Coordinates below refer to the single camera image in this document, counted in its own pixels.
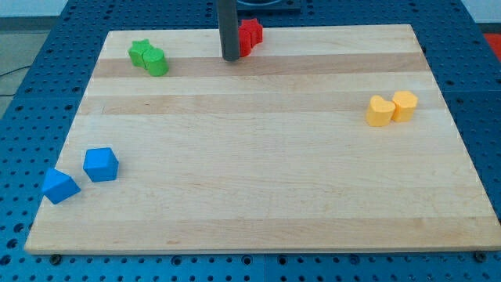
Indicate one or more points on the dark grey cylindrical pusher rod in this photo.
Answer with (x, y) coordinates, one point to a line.
(228, 29)

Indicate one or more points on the red star block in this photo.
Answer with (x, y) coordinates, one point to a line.
(255, 28)

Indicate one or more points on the green star block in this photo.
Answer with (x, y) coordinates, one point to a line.
(137, 50)

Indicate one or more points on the red block behind rod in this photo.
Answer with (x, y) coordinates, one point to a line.
(245, 41)

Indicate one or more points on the green cylinder block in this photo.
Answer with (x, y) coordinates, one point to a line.
(155, 62)

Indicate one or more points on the light wooden board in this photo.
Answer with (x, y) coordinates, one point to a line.
(269, 154)

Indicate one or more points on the yellow heart block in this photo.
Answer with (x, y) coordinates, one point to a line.
(379, 112)

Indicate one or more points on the yellow hexagon block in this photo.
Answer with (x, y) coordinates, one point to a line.
(405, 103)

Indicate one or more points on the blue cube block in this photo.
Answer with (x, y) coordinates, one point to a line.
(101, 164)

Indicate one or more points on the blue triangle block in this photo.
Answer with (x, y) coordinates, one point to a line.
(58, 186)

